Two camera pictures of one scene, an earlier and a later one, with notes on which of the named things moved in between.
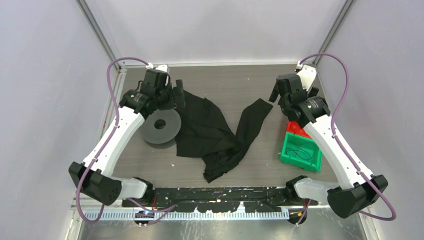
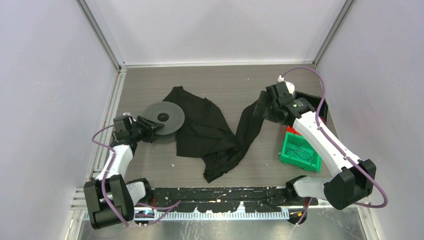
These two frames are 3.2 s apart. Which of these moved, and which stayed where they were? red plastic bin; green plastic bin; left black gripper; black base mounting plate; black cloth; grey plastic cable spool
Moved: left black gripper; grey plastic cable spool
Stayed: black cloth; green plastic bin; red plastic bin; black base mounting plate
